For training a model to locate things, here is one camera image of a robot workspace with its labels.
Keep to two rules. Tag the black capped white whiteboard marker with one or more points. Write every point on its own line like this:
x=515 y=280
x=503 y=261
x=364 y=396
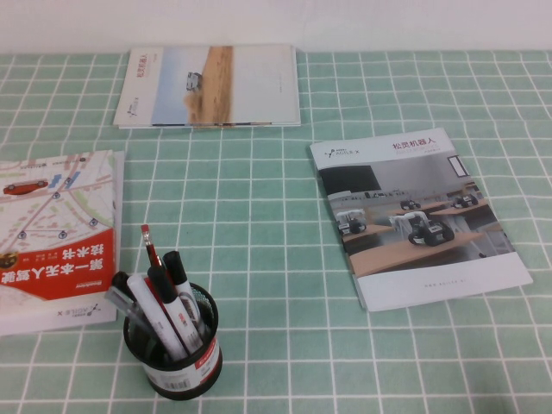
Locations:
x=161 y=284

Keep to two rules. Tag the short black capped pen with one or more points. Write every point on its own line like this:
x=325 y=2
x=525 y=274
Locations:
x=119 y=282

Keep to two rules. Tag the transparent gel pen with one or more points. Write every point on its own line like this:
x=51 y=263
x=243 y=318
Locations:
x=125 y=307

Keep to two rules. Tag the black mesh pen holder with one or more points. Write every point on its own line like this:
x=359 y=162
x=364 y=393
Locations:
x=190 y=379

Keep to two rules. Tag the green checked tablecloth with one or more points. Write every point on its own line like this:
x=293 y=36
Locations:
x=276 y=310

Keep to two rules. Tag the black capped red label marker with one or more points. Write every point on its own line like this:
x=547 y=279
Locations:
x=176 y=267

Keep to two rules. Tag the red pencil with eraser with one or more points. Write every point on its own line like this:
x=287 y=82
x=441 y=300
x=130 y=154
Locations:
x=148 y=241

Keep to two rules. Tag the desert landscape brochure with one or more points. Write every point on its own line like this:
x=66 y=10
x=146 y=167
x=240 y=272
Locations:
x=215 y=86

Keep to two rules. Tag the classroom robots brochure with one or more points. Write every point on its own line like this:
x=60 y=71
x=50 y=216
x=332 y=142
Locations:
x=414 y=215

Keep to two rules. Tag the orange map cover book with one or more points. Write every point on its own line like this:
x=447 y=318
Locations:
x=56 y=241

